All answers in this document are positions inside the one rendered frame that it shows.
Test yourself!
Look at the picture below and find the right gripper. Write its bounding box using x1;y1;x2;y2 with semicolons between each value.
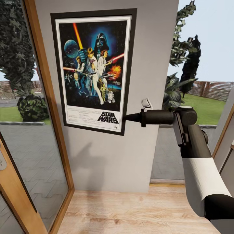
123;109;163;128

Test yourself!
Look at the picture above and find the poster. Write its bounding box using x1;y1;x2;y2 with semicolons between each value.
50;8;137;136

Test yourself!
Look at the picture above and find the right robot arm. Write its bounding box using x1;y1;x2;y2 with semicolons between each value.
123;98;234;234

